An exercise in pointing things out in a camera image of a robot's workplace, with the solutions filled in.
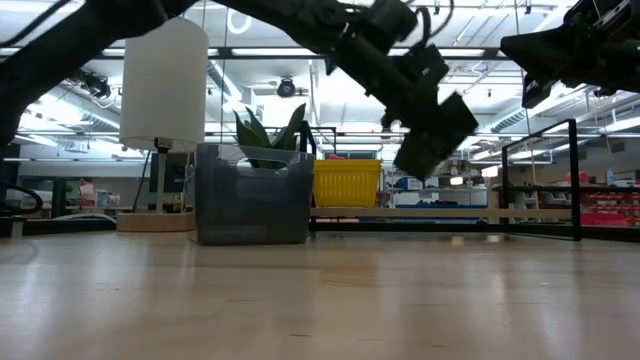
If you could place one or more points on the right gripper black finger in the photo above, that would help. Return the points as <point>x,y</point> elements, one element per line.
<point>540,50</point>

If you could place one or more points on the yellow slotted plastic basket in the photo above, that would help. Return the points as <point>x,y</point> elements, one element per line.
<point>346,182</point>

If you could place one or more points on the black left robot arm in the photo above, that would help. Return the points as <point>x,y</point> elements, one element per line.
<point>75,40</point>

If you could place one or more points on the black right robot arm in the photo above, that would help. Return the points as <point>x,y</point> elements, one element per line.
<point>629,60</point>

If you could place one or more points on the black ceiling spotlight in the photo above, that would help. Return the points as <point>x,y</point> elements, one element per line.
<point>286,88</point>

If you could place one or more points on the green plant in white pot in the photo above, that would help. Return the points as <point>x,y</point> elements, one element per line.
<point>285,135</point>

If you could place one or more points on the red storage bin rack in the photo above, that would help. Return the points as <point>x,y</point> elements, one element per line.
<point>607,207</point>

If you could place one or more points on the grey translucent plastic bin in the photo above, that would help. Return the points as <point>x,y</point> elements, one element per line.
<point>250,205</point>

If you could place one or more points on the white lamp with wooden base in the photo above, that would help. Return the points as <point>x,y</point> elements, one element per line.
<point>162,85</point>

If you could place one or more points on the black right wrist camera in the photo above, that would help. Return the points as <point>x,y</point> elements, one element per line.
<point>536,90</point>

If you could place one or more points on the black frame wooden board shelf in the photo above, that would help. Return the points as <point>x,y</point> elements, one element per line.
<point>572,175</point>

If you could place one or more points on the black aluminium rig frame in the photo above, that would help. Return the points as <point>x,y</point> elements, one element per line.
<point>222,52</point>

